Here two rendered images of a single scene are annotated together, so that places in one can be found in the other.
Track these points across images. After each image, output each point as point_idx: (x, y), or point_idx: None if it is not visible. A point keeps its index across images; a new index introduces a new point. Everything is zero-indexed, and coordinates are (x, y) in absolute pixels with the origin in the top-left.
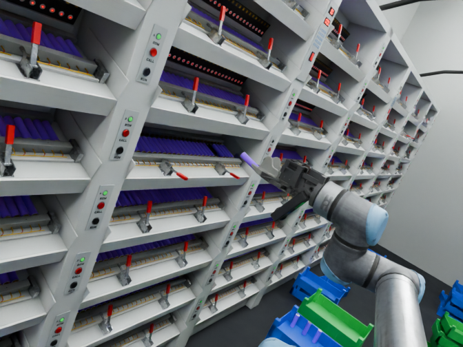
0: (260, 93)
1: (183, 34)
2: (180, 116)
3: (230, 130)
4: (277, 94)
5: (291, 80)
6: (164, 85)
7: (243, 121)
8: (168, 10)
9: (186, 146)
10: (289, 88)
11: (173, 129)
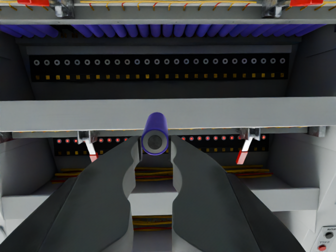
0: (23, 153)
1: (305, 206)
2: (285, 119)
3: (119, 112)
4: (5, 183)
5: (7, 220)
6: (275, 132)
7: (90, 135)
8: (334, 216)
9: (156, 31)
10: (0, 210)
11: (162, 46)
